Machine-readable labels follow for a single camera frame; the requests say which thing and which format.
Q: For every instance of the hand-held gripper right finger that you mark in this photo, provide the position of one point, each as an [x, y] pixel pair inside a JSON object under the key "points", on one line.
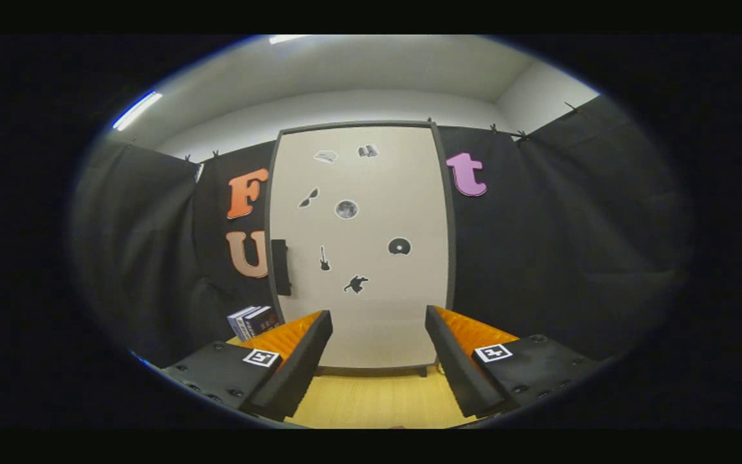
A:
{"points": [[455, 367]]}

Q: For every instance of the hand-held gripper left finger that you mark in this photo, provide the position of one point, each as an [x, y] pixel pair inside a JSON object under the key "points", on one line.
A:
{"points": [[297, 367]]}

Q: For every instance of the white cabinet door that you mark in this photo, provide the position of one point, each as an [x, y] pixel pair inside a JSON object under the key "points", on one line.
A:
{"points": [[377, 309]]}

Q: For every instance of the dark covered book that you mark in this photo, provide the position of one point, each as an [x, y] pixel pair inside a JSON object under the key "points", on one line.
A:
{"points": [[263, 319]]}

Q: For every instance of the dark grey cabinet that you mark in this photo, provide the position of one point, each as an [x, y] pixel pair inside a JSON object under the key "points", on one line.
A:
{"points": [[371, 371]]}

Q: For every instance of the white and blue book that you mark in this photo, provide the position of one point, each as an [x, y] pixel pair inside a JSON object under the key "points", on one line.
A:
{"points": [[239, 321]]}

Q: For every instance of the black backdrop cloth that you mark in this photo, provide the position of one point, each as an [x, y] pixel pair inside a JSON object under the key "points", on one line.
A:
{"points": [[570, 245]]}

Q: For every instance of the ceiling light strip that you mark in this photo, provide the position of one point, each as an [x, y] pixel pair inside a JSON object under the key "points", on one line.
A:
{"points": [[137, 111]]}

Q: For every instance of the ceiling light panel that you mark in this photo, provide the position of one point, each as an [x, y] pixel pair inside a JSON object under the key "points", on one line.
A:
{"points": [[287, 38]]}

